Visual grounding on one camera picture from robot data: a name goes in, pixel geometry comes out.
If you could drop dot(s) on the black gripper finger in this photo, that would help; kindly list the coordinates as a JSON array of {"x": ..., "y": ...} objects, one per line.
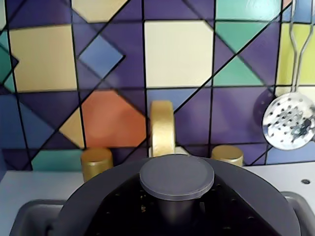
[
  {"x": 123, "y": 214},
  {"x": 233, "y": 216}
]

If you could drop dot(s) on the grey pot lid with knob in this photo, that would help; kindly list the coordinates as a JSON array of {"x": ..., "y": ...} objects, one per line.
[{"x": 176, "y": 177}]

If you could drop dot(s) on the gold faucet knob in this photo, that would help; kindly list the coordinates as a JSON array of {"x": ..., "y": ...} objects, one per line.
[
  {"x": 227, "y": 155},
  {"x": 96, "y": 162}
]

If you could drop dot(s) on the grey sink basin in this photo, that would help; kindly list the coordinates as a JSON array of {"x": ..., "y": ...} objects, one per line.
[{"x": 34, "y": 216}]

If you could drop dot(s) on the gold faucet spout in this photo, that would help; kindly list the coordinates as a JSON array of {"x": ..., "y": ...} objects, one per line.
[{"x": 162, "y": 127}]

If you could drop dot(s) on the steel skimmer spoon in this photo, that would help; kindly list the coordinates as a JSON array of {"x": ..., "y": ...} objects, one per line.
[{"x": 288, "y": 125}]

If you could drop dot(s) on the colourful tile backsplash panel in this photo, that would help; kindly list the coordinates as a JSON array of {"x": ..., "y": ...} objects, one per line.
[{"x": 177, "y": 54}]

